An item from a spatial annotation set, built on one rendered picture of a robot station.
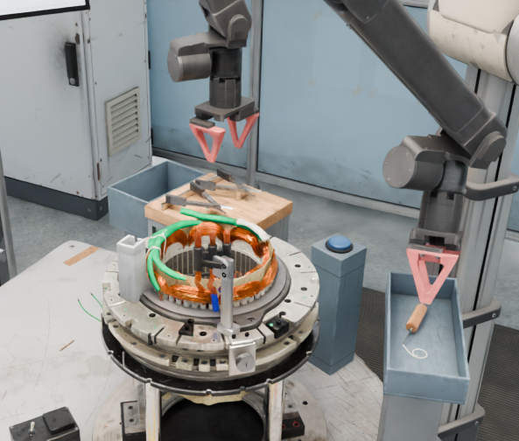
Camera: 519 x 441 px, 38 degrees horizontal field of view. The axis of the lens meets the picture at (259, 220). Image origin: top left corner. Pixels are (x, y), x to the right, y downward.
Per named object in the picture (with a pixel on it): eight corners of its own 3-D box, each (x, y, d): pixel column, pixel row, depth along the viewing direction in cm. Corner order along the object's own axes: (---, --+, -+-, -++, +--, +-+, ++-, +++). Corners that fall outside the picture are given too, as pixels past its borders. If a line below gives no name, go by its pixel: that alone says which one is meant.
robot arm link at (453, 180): (479, 152, 106) (447, 150, 111) (446, 147, 102) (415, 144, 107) (472, 202, 107) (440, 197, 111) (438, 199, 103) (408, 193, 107)
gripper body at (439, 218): (409, 241, 104) (417, 188, 103) (416, 236, 114) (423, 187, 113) (458, 249, 102) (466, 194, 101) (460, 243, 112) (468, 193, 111)
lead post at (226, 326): (231, 339, 100) (233, 262, 95) (216, 331, 102) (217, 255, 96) (240, 332, 102) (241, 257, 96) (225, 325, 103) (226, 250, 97)
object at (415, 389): (438, 529, 113) (470, 379, 99) (365, 518, 114) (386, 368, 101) (431, 414, 135) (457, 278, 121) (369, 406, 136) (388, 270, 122)
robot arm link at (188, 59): (250, 16, 125) (227, -1, 131) (185, 22, 120) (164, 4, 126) (245, 84, 131) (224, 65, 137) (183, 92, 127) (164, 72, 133)
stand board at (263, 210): (144, 217, 140) (143, 205, 139) (210, 183, 154) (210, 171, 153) (229, 252, 130) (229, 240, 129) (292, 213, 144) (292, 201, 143)
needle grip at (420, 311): (403, 327, 115) (414, 307, 120) (412, 334, 115) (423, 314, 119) (410, 321, 114) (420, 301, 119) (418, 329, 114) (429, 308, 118)
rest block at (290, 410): (273, 422, 126) (274, 397, 123) (263, 399, 131) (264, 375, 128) (298, 417, 127) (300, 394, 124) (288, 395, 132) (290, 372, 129)
